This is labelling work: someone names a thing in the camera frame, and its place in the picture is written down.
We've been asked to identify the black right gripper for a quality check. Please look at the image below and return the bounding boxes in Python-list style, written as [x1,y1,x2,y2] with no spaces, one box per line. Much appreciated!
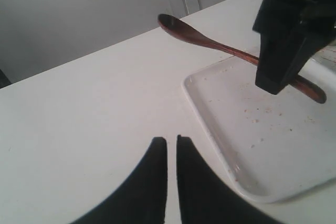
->
[253,0,335,94]

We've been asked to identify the white cabinet doors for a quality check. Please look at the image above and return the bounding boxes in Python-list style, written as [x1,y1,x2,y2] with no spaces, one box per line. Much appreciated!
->
[1,0,224,83]

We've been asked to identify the white rectangular plastic tray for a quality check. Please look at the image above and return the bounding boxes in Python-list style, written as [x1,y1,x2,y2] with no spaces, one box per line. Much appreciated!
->
[182,57,335,203]

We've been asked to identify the brown wooden spoon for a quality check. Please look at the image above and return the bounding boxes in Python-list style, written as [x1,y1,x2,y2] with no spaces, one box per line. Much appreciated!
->
[157,14,327,104]

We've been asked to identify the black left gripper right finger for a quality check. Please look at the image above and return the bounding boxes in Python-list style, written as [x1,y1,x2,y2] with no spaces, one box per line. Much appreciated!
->
[176,135,280,223]

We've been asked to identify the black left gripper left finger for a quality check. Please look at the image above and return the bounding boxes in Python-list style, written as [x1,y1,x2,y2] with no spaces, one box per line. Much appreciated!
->
[73,137,167,223]

